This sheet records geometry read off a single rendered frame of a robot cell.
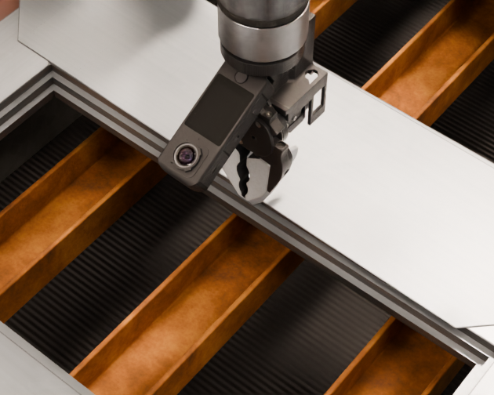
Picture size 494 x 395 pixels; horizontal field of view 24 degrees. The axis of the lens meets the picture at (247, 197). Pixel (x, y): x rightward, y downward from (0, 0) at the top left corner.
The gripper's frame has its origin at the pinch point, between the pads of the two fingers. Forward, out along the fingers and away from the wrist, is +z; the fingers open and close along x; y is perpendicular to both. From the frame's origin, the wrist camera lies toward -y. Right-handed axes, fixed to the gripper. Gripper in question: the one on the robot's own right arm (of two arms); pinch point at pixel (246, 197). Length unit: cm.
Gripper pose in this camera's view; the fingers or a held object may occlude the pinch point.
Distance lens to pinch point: 110.1
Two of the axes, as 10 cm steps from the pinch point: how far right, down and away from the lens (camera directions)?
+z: 0.0, 6.1, 7.9
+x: -7.8, -5.0, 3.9
